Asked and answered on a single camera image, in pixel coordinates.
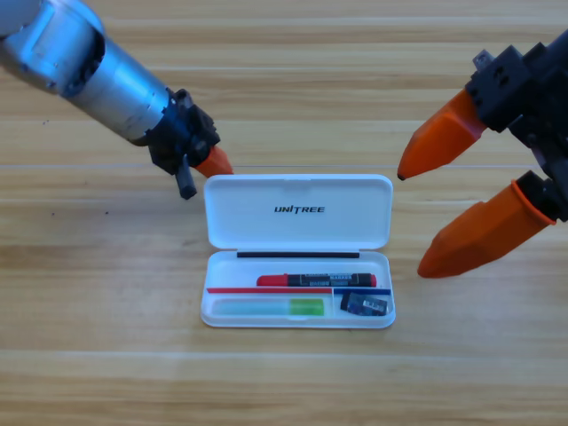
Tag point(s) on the red black whiteboard marker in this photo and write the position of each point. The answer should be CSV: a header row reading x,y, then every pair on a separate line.
x,y
319,280

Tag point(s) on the green and white eraser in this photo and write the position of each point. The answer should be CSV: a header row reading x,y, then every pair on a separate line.
x,y
306,307

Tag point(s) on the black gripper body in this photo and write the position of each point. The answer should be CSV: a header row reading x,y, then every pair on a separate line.
x,y
532,97
182,133

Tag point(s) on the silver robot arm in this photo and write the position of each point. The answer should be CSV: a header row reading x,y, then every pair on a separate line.
x,y
111,93

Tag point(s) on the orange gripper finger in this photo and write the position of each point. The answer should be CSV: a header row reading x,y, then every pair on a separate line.
x,y
218,160
439,142
206,169
479,239

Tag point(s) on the white Unitree pencil case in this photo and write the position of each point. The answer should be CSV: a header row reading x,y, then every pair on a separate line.
x,y
297,226

